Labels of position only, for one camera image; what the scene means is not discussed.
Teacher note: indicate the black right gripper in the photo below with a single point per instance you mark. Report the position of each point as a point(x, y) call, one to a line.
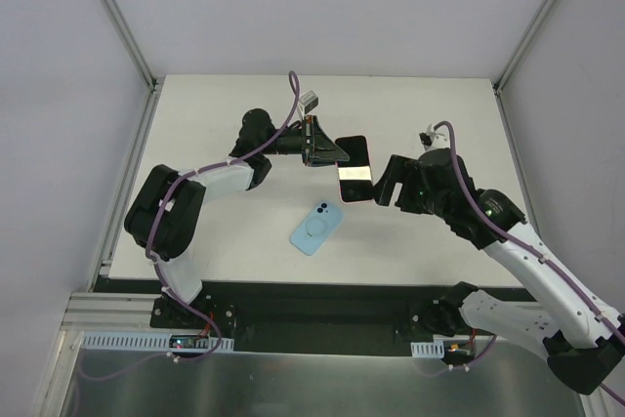
point(409, 185)

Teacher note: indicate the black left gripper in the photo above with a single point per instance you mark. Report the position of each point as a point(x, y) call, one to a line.
point(311, 141)

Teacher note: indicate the black smartphone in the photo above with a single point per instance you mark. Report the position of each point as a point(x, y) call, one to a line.
point(352, 168)

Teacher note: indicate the pink phone case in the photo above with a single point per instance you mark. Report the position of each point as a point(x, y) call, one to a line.
point(368, 199)

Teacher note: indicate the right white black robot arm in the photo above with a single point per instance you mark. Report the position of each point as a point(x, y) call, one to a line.
point(580, 337)

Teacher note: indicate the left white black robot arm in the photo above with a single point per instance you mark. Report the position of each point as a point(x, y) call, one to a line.
point(163, 216)

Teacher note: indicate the light blue phone case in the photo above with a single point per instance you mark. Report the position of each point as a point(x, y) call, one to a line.
point(316, 227)

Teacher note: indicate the metal front sheet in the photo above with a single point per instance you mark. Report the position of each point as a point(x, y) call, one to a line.
point(505, 381)

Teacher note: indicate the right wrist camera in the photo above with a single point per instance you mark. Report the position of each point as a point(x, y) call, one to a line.
point(433, 139)

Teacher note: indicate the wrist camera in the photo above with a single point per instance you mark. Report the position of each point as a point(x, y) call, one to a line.
point(308, 102)
point(433, 139)

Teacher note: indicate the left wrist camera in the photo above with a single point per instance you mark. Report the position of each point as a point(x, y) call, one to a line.
point(308, 102)

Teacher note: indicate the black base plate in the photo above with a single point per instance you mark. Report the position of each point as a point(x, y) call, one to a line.
point(292, 318)

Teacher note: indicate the right white cable duct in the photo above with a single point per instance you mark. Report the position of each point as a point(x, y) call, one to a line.
point(433, 350)

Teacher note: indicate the white cable duct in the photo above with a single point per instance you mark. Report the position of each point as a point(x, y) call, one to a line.
point(433, 350)
point(154, 342)

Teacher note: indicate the right aluminium frame post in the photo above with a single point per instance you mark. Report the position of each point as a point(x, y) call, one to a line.
point(531, 32)

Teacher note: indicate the aluminium frame post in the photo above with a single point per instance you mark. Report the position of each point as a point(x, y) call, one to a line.
point(130, 43)
point(531, 32)

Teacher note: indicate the left white cable duct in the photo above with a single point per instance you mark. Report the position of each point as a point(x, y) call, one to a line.
point(154, 342)

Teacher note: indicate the left aluminium frame post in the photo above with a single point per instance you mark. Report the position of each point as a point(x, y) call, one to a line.
point(130, 43)

